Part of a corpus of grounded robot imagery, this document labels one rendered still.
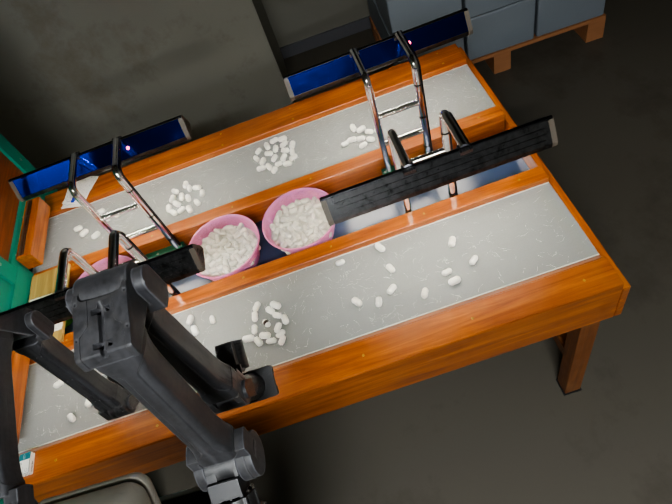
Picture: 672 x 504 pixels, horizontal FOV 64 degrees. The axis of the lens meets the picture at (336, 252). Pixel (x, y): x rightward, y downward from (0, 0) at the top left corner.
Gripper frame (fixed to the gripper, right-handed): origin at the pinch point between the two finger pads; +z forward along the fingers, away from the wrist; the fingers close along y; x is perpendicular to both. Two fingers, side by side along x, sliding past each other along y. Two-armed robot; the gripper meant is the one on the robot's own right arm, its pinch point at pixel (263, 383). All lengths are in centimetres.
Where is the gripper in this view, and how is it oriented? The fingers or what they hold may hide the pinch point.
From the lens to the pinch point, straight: 129.8
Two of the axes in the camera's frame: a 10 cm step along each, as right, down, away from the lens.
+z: 1.3, 1.5, 9.8
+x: 2.9, 9.4, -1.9
